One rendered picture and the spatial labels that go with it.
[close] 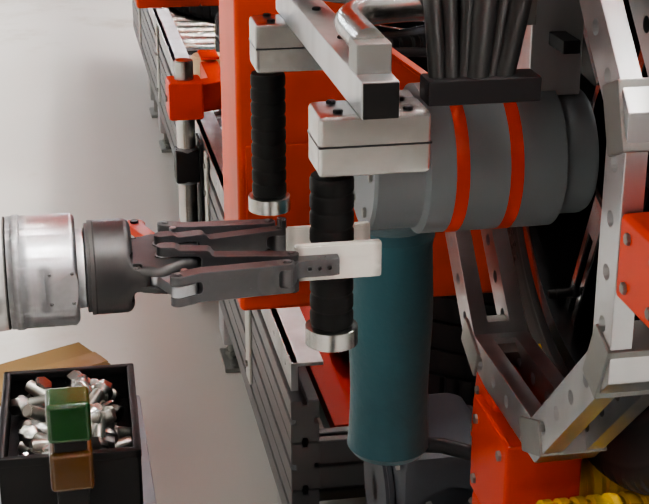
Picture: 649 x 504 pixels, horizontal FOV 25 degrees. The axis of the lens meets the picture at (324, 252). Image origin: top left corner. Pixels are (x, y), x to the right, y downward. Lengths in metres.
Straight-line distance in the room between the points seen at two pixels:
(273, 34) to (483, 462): 0.49
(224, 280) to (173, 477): 1.44
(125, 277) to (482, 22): 0.34
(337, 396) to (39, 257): 1.12
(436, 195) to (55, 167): 2.96
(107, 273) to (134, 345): 1.90
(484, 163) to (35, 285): 0.42
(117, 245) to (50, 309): 0.07
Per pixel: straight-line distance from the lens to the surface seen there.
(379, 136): 1.14
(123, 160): 4.23
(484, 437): 1.51
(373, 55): 1.13
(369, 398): 1.54
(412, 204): 1.31
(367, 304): 1.50
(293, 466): 2.09
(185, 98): 3.01
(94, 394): 1.54
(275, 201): 1.50
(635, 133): 1.12
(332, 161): 1.13
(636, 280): 1.11
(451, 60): 1.13
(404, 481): 1.77
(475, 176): 1.30
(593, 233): 1.49
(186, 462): 2.58
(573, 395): 1.27
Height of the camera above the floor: 1.25
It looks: 21 degrees down
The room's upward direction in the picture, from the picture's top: straight up
